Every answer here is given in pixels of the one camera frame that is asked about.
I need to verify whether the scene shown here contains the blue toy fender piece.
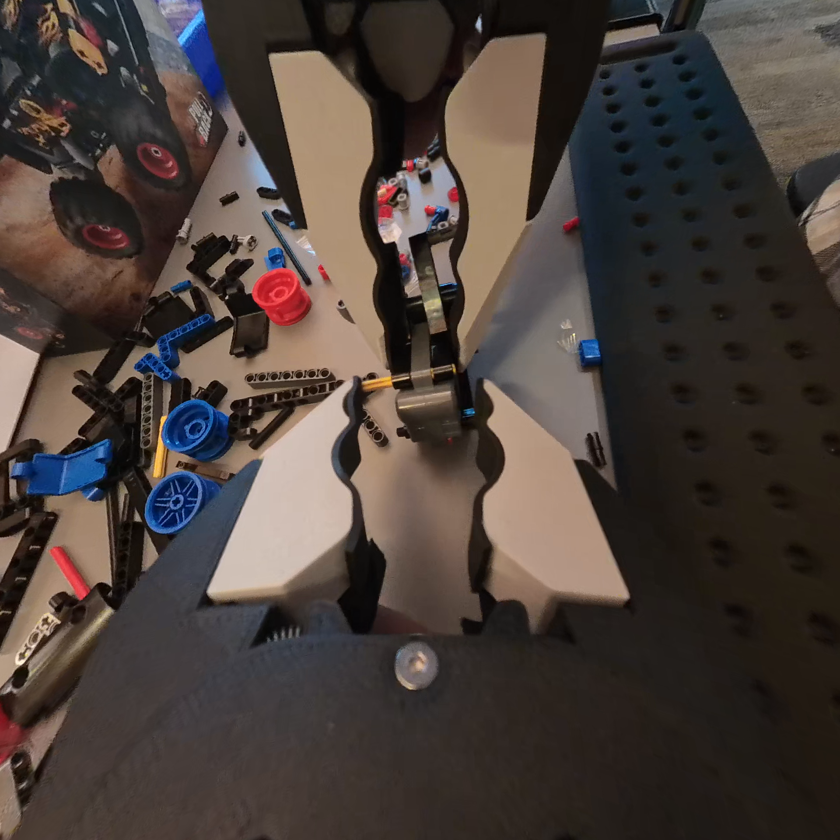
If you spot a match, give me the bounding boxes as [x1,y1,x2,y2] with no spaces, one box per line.
[10,440,116,501]

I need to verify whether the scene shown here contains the red toy axle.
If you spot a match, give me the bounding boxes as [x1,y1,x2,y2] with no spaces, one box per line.
[50,546,91,599]

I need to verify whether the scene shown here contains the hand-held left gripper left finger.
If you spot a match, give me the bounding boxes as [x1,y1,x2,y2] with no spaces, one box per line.
[207,376,388,634]

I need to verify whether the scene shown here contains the light grey toy beam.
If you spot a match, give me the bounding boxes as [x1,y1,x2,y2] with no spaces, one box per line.
[13,610,63,667]

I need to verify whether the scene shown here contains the black toy cylinder piece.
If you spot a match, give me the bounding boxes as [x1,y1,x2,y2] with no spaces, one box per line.
[0,584,118,726]

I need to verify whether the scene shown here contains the partly built toy chassis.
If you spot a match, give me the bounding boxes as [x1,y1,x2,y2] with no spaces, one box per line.
[384,230,476,447]

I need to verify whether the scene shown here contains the person's plaid shirt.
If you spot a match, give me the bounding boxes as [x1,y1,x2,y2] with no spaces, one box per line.
[797,197,840,296]

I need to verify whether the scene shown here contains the red toy wheel rim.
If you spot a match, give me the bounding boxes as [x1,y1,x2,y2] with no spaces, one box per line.
[252,268,312,326]
[0,712,27,765]

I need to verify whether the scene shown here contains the black square toy panel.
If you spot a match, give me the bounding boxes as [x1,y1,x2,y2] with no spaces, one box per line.
[141,292,198,336]
[230,311,270,357]

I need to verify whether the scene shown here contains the blue storage bin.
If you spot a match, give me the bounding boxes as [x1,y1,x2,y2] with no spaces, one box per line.
[180,10,227,99]

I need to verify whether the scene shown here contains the blue spoked toy wheel rim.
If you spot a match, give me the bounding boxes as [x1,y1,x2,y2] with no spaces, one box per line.
[144,471,221,536]

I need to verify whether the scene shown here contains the pile of black toy beams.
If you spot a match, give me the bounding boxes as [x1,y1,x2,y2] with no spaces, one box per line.
[0,233,395,657]

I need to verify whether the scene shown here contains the long dark toy axle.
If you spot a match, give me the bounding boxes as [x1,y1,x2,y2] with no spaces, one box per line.
[262,210,312,284]

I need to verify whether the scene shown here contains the pile of small toy pins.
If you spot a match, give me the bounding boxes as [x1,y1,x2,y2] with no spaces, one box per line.
[377,138,460,296]

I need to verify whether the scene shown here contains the printed toy truck box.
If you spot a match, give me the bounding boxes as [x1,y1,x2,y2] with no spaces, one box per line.
[0,0,229,355]

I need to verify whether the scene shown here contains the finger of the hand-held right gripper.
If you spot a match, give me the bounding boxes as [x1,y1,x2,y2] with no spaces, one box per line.
[445,31,549,367]
[268,49,403,371]

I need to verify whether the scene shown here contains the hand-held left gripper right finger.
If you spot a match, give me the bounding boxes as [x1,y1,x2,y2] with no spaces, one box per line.
[467,377,632,634]

